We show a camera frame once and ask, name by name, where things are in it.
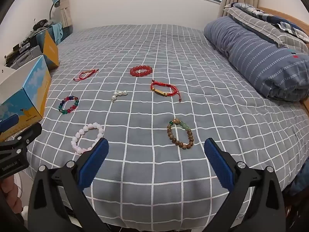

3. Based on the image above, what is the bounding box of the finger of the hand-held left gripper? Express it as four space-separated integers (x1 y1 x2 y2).
5 122 42 150
0 113 19 133

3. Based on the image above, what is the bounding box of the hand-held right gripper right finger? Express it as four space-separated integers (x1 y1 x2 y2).
204 138 290 232

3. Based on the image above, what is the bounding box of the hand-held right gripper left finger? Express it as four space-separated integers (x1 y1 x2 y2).
28 137 114 232

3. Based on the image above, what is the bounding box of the pale pink bead bracelet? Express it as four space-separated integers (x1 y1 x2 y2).
71 123 105 154

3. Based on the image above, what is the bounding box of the multicoloured glass bead bracelet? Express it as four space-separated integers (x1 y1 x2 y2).
58 95 80 114

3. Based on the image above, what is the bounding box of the blue and yellow box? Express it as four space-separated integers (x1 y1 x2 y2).
0 54 52 142

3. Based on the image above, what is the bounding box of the brown wooden bead bracelet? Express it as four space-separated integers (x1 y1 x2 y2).
167 118 195 150

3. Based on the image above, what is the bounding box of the white pearl bead strand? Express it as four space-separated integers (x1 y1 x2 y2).
110 90 128 102

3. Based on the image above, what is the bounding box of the thin red string bracelet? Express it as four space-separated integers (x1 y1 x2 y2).
73 69 99 82

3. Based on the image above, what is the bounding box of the red cord gold tube bracelet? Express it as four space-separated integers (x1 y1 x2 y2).
150 79 183 102

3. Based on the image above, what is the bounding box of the person's left hand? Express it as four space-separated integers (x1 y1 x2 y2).
0 175 23 214

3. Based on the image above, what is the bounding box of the silver radio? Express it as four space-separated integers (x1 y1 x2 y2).
5 45 44 69

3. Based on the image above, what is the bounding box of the orange blue box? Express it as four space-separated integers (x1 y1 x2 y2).
42 29 60 71

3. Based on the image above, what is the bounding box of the dark blue cloth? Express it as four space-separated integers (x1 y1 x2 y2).
288 171 309 199

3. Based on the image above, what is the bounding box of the teal storage box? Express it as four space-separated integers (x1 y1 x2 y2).
30 30 47 54

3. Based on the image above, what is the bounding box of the teal cloth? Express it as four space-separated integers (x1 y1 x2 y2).
49 23 64 45

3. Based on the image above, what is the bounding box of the dark desk clutter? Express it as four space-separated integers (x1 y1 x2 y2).
31 18 55 31

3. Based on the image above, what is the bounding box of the blue striped pillow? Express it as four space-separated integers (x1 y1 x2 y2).
203 16 309 102

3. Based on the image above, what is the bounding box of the grey checked bed sheet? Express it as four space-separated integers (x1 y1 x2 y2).
23 24 309 225

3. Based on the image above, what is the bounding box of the blue desk lamp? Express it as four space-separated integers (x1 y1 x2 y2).
48 0 61 21

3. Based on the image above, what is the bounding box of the grey checked pillow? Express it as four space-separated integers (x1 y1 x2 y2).
222 7 309 51

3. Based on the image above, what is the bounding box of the blue patchwork blanket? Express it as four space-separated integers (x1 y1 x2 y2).
228 2 309 43

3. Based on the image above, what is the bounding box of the red bead bracelet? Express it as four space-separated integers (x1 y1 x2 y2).
130 65 153 77

